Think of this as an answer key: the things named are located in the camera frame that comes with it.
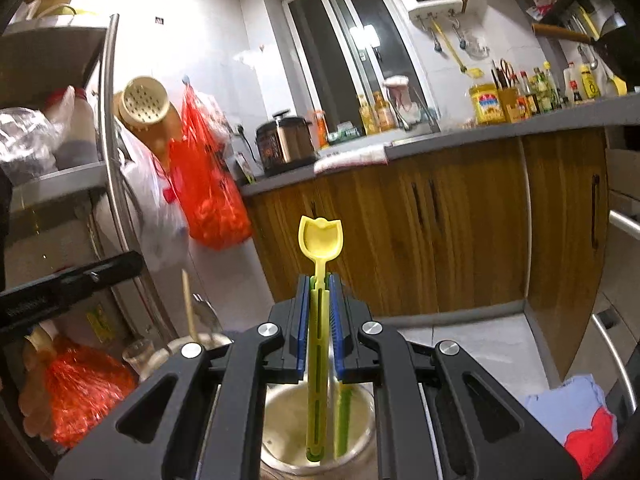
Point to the electric pressure cooker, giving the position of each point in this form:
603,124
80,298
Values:
285,142

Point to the white towel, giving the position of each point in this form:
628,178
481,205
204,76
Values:
350,157

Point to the window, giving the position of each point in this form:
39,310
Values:
350,45

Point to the black wok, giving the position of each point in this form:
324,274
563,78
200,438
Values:
615,50

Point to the white sauce bottle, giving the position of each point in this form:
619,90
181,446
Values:
573,85

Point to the orange bottle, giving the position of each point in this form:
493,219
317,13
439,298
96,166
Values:
320,130

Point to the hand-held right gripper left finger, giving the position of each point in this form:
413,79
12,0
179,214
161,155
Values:
302,330

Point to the cooking oil bottle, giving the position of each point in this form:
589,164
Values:
369,115
384,112

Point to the yellow knife block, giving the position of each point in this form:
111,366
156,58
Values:
509,102

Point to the white water heater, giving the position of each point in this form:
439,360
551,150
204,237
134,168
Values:
435,2

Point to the yellow oil container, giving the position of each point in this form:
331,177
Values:
486,105

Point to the built-in oven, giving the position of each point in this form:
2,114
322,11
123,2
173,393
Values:
622,285

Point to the blue cartoon printed cloth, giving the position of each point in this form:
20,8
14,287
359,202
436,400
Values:
570,410

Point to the red plastic bag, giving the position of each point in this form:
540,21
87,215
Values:
210,185

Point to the green glass bottle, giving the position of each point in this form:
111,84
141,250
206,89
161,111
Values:
554,87
542,92

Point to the metal storage rack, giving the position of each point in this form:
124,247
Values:
60,85

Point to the yellow sauce bottle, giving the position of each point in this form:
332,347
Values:
590,85

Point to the beige plastic colander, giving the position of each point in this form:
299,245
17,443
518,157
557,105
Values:
142,102

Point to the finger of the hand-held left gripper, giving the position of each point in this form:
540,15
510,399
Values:
75,280

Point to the cream floral ceramic utensil holder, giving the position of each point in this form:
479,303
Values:
285,425

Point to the dark sauce bottle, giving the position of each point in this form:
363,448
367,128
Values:
527,97

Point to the red mesh bag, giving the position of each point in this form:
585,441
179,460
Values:
85,395

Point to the white covered pitcher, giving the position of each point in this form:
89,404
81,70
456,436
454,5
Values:
402,97

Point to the wooden kitchen cabinet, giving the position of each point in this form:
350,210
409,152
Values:
450,230

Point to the white plastic bag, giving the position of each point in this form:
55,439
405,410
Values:
155,210

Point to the yellow plastic spoon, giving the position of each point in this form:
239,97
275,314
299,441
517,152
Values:
320,240

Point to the clear glass cup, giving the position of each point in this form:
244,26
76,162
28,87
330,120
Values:
139,360

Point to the wooden chopstick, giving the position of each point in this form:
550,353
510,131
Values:
188,305

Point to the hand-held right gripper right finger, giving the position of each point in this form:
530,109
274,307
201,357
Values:
336,335

